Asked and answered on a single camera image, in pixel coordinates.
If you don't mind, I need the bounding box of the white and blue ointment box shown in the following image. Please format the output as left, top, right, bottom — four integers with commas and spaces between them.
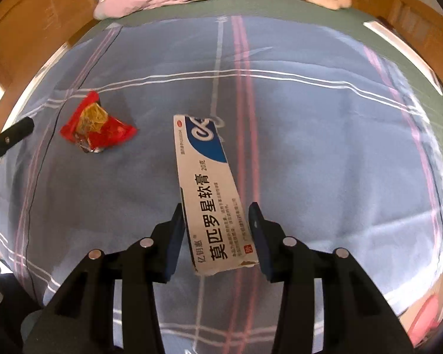
173, 114, 260, 276

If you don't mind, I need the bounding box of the wooden bed headboard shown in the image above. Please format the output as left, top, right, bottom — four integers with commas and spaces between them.
0, 0, 108, 119

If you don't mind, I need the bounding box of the pink plastic item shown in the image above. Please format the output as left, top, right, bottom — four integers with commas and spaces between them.
408, 295, 442, 345

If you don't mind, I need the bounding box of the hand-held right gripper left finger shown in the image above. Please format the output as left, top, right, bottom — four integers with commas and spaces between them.
22, 203, 186, 354

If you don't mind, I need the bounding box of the green bed sheet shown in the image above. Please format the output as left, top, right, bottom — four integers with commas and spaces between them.
68, 0, 443, 148

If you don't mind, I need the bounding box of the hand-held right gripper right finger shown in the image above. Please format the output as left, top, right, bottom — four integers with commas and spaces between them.
248, 201, 416, 354

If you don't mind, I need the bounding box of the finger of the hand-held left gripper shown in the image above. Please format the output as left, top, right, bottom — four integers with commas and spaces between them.
0, 117, 35, 170

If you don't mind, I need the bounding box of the blue plaid blanket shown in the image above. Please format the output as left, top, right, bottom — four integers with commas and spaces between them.
0, 15, 443, 354

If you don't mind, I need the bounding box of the red snack wrapper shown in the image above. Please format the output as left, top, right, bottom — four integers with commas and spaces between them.
60, 91, 138, 154

